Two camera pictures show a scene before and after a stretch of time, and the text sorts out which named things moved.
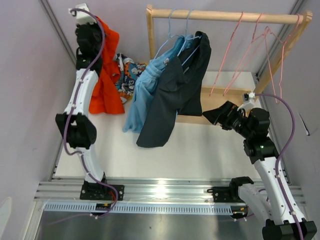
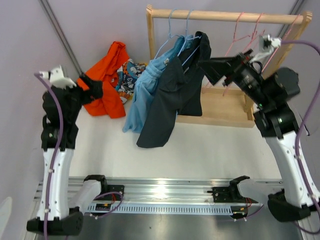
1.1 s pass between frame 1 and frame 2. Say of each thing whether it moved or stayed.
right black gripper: moved
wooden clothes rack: stayed
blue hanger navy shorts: stayed
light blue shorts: stayed
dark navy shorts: stayed
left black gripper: moved
